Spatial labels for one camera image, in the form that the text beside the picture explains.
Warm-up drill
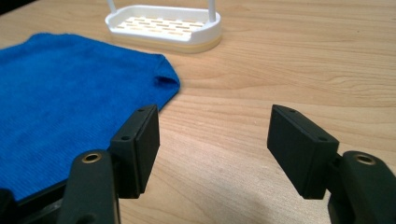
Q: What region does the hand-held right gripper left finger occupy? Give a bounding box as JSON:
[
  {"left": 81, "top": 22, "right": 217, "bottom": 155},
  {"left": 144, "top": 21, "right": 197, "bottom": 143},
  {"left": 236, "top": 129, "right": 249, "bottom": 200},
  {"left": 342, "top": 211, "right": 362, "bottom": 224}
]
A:
[{"left": 106, "top": 104, "right": 161, "bottom": 200}]

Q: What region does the white drying rack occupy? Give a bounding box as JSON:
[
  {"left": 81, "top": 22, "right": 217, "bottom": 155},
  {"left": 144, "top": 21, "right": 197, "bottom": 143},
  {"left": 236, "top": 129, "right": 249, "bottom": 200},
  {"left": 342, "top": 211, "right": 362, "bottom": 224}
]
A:
[{"left": 105, "top": 0, "right": 223, "bottom": 54}]

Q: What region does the blue cloth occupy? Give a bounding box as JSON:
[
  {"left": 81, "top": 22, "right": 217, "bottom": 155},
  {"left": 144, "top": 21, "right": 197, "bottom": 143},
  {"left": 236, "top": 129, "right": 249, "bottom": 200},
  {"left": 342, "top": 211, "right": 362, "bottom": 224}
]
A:
[{"left": 0, "top": 32, "right": 181, "bottom": 203}]

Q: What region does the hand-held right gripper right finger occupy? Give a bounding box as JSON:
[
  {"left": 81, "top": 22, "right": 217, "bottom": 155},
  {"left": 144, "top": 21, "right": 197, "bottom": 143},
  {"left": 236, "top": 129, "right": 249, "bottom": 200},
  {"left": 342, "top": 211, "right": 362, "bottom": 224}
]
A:
[{"left": 266, "top": 104, "right": 340, "bottom": 200}]

